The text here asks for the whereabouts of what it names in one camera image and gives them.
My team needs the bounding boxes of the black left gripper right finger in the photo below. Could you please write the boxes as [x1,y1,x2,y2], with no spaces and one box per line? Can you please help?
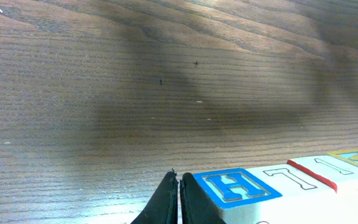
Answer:
[180,172,226,224]

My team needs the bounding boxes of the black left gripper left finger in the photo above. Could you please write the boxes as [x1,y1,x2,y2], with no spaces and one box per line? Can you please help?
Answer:
[131,170,178,224]

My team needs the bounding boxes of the wooden block red letter side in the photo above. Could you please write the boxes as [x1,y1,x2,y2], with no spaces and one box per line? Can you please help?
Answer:
[193,168,285,223]

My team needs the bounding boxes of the wooden block red A side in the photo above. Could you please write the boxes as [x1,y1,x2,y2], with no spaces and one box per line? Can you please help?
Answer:
[287,156,358,224]

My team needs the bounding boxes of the wooden block with turtle drawing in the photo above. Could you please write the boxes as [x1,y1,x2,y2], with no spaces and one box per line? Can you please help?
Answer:
[244,164,336,224]

